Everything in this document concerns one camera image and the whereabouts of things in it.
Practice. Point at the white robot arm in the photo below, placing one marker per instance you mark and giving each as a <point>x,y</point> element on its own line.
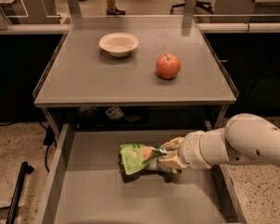
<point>246,139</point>

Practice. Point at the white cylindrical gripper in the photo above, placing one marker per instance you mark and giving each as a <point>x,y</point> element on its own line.
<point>192,148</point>

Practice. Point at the grey open top drawer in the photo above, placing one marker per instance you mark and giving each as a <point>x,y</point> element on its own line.
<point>85,186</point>

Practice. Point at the person's leg and shoe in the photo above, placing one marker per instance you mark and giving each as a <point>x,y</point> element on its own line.
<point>112,10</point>

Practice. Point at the black pole on floor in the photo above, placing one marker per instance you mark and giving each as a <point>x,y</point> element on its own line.
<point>25,170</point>

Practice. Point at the clear acrylic barrier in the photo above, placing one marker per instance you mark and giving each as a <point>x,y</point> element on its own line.
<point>57,11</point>

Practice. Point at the grey cabinet with counter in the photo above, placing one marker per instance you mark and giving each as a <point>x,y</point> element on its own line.
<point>83,74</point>

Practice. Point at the red apple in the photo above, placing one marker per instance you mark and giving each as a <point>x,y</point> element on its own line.
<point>168,66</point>

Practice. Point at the white label tag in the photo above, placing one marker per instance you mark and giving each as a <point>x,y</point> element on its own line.
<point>114,113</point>

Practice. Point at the green rice chip bag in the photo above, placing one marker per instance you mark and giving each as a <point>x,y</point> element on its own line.
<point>136,160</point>

